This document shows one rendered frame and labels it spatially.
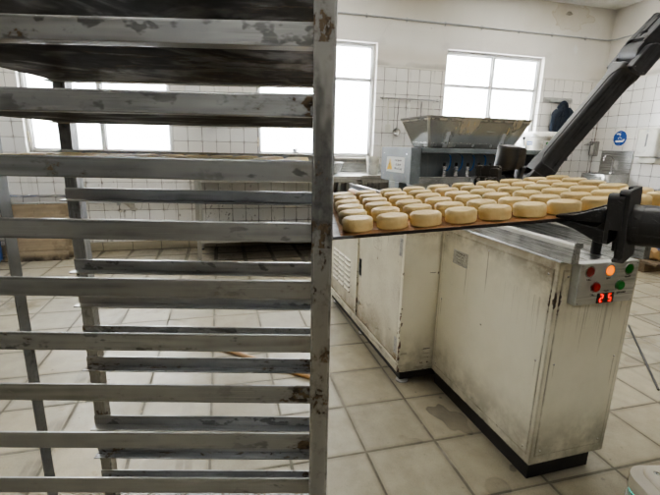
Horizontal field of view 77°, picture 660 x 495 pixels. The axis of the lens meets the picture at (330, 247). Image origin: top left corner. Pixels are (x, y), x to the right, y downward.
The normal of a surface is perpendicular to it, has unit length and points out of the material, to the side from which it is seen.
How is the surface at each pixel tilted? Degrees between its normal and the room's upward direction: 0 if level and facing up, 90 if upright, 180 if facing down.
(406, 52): 90
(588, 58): 90
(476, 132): 115
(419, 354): 90
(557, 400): 90
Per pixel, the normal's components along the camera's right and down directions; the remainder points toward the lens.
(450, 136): 0.24, 0.62
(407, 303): 0.28, 0.23
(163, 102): 0.02, 0.24
